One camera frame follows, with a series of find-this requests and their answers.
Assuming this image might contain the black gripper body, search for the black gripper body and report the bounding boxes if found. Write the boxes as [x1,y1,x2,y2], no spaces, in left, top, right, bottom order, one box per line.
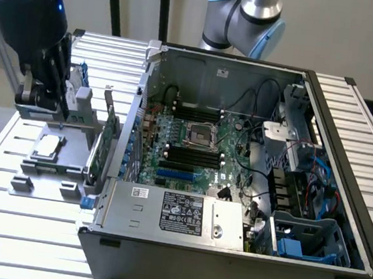
[0,0,72,71]

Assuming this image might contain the black RAM slot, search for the black RAM slot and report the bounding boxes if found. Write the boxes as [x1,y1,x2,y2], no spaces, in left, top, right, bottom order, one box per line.
[163,153,222,166]
[165,144,224,157]
[164,148,223,161]
[173,102,225,114]
[172,110,224,120]
[171,113,223,124]
[162,157,222,170]
[173,106,224,118]

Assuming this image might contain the blue expansion slot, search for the blue expansion slot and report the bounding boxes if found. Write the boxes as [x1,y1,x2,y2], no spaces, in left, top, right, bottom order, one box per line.
[156,167,195,183]

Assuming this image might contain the disk with blue carrier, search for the disk with blue carrier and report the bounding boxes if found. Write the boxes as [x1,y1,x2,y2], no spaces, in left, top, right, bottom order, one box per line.
[65,60,92,102]

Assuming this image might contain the silver CPU chip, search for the silver CPU chip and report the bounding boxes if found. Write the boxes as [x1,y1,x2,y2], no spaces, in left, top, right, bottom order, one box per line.
[33,132,69,161]

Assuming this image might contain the green graphics card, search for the green graphics card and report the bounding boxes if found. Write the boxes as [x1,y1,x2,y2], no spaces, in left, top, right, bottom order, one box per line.
[83,83,125,187]

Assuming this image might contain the grey parts rack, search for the grey parts rack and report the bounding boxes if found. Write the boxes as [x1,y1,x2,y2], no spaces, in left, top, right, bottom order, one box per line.
[7,75,127,208]

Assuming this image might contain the black tripod pole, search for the black tripod pole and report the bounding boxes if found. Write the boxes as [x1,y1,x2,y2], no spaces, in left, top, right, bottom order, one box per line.
[154,0,173,43]
[99,0,125,37]

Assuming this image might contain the small blue clip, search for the small blue clip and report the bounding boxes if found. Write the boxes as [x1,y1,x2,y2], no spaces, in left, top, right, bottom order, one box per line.
[78,194,96,210]

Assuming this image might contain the CPU socket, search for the CPU socket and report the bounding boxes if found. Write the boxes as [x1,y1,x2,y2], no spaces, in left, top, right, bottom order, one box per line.
[180,120,218,151]

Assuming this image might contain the green motherboard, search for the green motherboard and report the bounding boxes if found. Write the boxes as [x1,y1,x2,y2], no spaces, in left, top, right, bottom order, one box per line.
[129,101,261,202]

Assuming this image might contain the silver power supply unit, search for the silver power supply unit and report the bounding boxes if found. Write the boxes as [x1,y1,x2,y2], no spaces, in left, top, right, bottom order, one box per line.
[100,178,252,254]

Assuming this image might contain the white fan shroud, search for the white fan shroud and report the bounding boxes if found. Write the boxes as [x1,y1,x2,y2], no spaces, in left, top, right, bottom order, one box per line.
[258,120,293,149]

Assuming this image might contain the silver disk bay cage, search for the silver disk bay cage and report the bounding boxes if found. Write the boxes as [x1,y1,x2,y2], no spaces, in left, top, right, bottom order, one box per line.
[271,82,332,177]

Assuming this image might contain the black open PC case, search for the black open PC case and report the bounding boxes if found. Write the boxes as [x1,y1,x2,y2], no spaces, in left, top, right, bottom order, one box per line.
[71,33,373,279]

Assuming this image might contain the blue-grey disk bay carrier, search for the blue-grey disk bay carrier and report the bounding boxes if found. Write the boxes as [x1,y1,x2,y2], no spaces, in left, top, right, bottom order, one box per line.
[265,209,358,267]

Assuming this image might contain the aluminium frame profile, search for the aluminium frame profile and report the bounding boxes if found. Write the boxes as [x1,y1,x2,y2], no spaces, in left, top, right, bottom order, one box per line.
[0,7,31,95]

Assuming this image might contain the short black looped wire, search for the short black looped wire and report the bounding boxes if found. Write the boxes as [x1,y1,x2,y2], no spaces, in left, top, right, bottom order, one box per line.
[162,84,180,108]

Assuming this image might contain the thin black wire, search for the thin black wire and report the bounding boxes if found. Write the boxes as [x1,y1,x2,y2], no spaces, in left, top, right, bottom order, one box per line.
[234,86,260,118]

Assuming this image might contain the long black arched wire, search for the long black arched wire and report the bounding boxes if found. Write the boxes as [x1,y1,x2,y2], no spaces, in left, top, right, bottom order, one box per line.
[251,76,285,124]

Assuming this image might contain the black ribbed fan duct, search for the black ribbed fan duct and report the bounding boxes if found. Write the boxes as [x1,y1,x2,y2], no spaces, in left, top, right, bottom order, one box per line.
[263,165,309,218]

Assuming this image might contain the blue data wire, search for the blue data wire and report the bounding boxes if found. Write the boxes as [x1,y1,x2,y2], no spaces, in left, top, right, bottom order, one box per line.
[298,152,348,222]

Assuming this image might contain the red wire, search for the red wire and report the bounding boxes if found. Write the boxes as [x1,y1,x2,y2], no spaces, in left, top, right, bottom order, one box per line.
[299,178,343,219]

